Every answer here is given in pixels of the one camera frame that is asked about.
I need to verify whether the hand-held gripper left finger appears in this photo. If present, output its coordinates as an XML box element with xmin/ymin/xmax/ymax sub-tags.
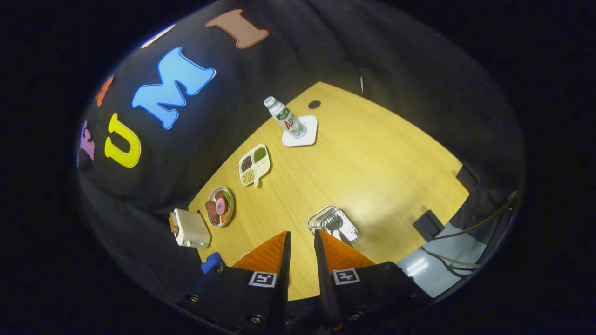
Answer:
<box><xmin>175</xmin><ymin>230</ymin><xmax>292</xmax><ymax>335</ymax></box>

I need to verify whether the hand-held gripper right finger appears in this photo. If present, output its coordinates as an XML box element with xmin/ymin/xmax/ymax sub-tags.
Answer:
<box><xmin>313</xmin><ymin>229</ymin><xmax>431</xmax><ymax>333</ymax></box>

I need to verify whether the metal spoon with wooden handle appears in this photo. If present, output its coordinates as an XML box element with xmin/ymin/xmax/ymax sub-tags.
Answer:
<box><xmin>326</xmin><ymin>215</ymin><xmax>352</xmax><ymax>243</ymax></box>

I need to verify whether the blue cloth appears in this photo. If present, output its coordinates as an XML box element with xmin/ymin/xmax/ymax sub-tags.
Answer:
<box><xmin>201</xmin><ymin>252</ymin><xmax>225</xmax><ymax>274</ymax></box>

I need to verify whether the metal drainer basket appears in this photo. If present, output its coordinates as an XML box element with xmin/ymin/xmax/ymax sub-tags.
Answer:
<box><xmin>307</xmin><ymin>206</ymin><xmax>360</xmax><ymax>246</ymax></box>

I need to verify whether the white toaster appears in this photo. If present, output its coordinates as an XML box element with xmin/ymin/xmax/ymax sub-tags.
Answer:
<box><xmin>173</xmin><ymin>208</ymin><xmax>211</xmax><ymax>248</ymax></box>

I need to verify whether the oval plate with food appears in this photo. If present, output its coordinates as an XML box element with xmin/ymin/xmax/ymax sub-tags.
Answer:
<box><xmin>205</xmin><ymin>186</ymin><xmax>235</xmax><ymax>228</ymax></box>

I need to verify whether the black table clamp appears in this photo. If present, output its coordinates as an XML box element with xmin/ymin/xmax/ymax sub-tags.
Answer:
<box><xmin>413</xmin><ymin>210</ymin><xmax>445</xmax><ymax>242</ymax></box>
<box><xmin>455</xmin><ymin>164</ymin><xmax>479</xmax><ymax>191</ymax></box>

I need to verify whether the white divided dish with beans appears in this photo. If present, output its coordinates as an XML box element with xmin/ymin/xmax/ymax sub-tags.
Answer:
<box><xmin>238</xmin><ymin>144</ymin><xmax>271</xmax><ymax>188</ymax></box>

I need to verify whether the white square coaster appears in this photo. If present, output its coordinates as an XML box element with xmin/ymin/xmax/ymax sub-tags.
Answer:
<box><xmin>282</xmin><ymin>115</ymin><xmax>318</xmax><ymax>147</ymax></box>

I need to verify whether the white bottle with green label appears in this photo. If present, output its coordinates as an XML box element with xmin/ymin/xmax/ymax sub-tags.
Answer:
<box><xmin>264</xmin><ymin>96</ymin><xmax>307</xmax><ymax>139</ymax></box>

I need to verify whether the thin black cable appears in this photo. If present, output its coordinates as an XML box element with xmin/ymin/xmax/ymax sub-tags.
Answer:
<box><xmin>419</xmin><ymin>247</ymin><xmax>480</xmax><ymax>275</ymax></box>

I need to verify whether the thick dark cable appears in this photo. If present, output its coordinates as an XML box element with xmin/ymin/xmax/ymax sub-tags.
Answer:
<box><xmin>431</xmin><ymin>195</ymin><xmax>517</xmax><ymax>240</ymax></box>

